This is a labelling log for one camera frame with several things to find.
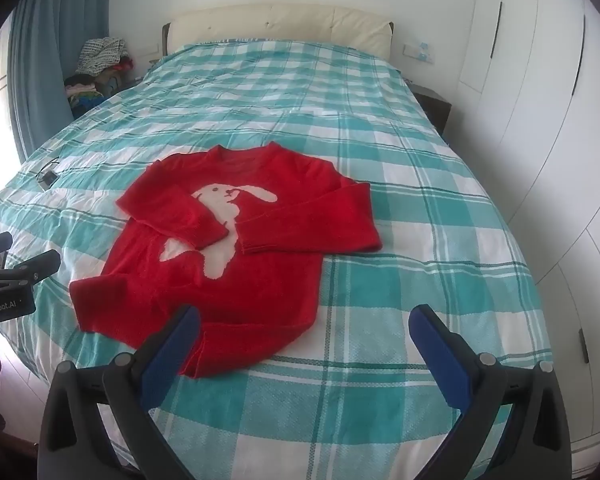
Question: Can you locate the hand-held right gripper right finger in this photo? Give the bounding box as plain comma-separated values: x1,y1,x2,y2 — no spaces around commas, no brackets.
409,303,573,480

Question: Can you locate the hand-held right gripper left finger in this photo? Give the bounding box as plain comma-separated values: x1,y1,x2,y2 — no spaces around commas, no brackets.
38,305,202,480

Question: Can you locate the red sweater with white rabbit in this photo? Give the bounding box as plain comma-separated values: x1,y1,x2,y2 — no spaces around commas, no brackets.
69,142,384,378

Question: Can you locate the pile of clothes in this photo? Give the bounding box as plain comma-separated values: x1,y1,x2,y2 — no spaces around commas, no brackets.
64,37,136,121

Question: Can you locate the teal checked blanket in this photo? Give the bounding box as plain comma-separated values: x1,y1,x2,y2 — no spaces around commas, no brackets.
0,40,556,480

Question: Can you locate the blue curtain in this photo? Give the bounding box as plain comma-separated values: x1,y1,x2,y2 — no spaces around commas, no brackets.
7,0,113,161

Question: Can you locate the dark wooden nightstand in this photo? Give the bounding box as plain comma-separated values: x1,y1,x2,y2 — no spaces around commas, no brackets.
410,82,453,138

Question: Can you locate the white wardrobe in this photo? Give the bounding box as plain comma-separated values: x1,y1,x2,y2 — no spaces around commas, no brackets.
457,0,600,441

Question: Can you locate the cream padded headboard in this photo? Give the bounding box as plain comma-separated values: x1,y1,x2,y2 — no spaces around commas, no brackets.
161,4,395,58

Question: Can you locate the small black device with cable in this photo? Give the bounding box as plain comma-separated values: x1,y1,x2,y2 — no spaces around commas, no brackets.
36,157,61,191

